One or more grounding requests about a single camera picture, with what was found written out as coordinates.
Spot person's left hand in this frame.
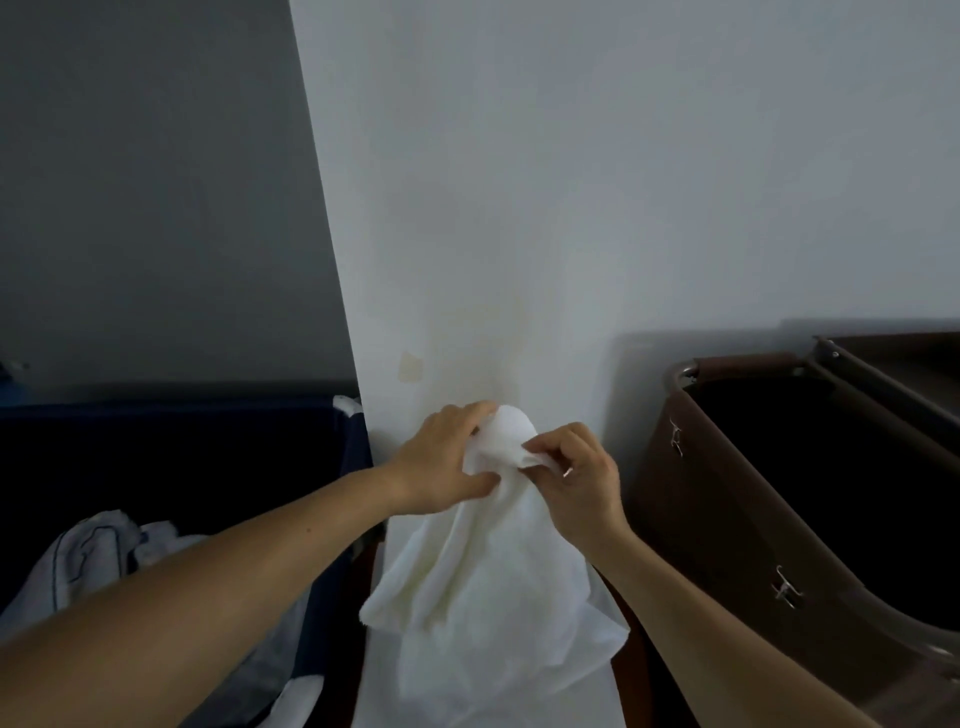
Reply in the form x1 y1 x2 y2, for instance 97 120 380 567
384 401 502 519

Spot person's right hand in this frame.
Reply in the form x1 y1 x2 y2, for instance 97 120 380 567
521 421 637 562

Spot white towel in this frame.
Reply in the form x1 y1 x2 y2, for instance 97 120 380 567
350 618 625 728
358 404 631 706

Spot brown housekeeping cart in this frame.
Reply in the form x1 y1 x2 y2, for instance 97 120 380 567
626 329 960 728

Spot person's left forearm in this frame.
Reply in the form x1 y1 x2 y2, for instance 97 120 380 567
0 463 410 728

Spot person's right forearm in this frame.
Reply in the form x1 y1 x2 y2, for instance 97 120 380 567
592 524 880 728

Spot round wooden side table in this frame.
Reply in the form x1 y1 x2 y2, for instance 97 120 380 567
352 536 654 728

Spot white pillowcase black piping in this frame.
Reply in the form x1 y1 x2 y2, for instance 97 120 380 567
0 509 310 728

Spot grey door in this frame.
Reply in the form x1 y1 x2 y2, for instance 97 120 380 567
0 0 361 408

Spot navy laundry hamper white frame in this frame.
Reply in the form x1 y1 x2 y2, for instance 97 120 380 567
0 393 378 728

